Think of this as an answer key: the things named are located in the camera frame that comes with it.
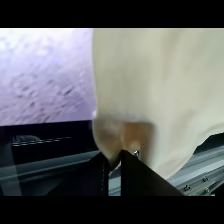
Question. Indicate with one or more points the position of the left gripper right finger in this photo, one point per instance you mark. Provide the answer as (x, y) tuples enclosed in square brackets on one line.
[(140, 180)]

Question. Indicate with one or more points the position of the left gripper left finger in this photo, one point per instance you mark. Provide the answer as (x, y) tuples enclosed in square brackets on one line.
[(90, 180)]

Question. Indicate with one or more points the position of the cream garment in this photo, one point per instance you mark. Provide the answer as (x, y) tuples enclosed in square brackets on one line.
[(160, 83)]

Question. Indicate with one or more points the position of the silver frame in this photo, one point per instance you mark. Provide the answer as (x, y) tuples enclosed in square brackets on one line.
[(200, 173)]

